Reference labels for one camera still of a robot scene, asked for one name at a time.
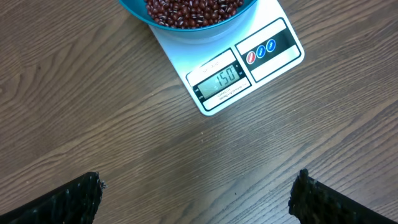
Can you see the red beans in bowl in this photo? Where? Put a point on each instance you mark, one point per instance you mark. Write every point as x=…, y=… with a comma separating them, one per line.
x=191, y=14

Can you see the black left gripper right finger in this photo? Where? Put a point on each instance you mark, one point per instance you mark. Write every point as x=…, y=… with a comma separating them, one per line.
x=312, y=202

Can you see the white digital kitchen scale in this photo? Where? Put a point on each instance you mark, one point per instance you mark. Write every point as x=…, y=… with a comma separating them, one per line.
x=219, y=67

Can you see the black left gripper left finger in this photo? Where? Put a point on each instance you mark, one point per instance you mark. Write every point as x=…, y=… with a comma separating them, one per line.
x=74, y=202

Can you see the teal plastic bowl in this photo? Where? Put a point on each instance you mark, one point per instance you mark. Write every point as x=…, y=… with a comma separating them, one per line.
x=138, y=9

